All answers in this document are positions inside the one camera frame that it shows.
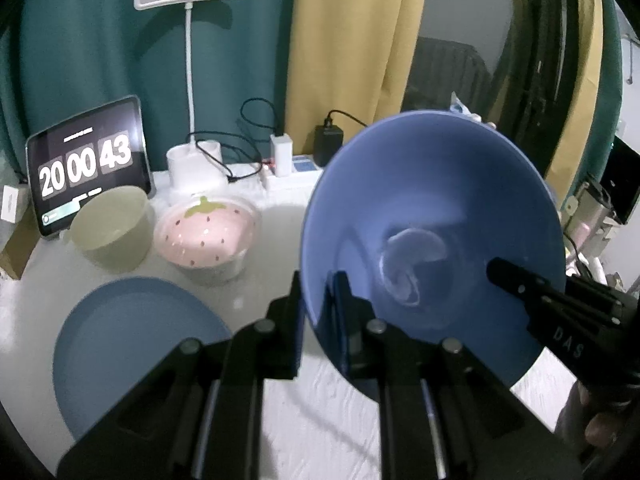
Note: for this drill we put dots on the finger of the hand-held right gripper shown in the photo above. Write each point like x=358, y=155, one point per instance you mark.
x=600, y=292
x=540, y=295

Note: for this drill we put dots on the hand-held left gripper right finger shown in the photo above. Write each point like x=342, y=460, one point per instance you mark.
x=340, y=310

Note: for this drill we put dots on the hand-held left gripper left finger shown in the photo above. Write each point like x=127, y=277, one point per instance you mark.
x=296, y=320

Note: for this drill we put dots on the pink strawberry bowl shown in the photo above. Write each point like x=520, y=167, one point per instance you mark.
x=205, y=235

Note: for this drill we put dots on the large blue bowl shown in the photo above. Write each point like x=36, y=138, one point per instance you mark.
x=450, y=185

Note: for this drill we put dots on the blue plate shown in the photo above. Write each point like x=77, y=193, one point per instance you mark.
x=135, y=350

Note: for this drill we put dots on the pale yellow bowl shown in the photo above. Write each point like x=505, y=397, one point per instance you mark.
x=110, y=230

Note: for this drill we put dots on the person's right hand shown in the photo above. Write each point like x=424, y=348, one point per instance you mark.
x=600, y=430

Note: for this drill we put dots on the black monitor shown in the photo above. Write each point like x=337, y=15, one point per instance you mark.
x=627, y=180

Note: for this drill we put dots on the white power strip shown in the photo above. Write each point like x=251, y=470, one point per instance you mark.
x=295, y=177

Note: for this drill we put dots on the black power adapter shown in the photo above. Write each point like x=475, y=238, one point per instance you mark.
x=327, y=145

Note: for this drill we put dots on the white charger plug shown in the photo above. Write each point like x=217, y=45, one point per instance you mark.
x=281, y=152

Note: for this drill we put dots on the narrow yellow curtain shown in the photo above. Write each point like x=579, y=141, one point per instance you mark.
x=580, y=110

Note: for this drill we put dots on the blue and white packet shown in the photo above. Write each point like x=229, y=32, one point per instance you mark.
x=457, y=105

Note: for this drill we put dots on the narrow teal curtain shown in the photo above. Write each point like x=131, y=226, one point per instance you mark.
x=612, y=85

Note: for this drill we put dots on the dark ribbed radiator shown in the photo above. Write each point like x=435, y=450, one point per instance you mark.
x=450, y=70

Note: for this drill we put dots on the tablet showing clock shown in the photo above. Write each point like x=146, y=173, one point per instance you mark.
x=85, y=160

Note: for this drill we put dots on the wide yellow curtain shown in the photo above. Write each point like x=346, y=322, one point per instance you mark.
x=350, y=35

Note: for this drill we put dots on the cardboard box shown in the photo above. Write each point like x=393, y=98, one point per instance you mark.
x=17, y=250

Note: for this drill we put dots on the small white box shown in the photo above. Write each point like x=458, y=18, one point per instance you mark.
x=10, y=205

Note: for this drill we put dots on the wide teal curtain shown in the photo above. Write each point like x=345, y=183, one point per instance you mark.
x=75, y=35

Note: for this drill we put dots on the black window frame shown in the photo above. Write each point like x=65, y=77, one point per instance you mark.
x=540, y=60

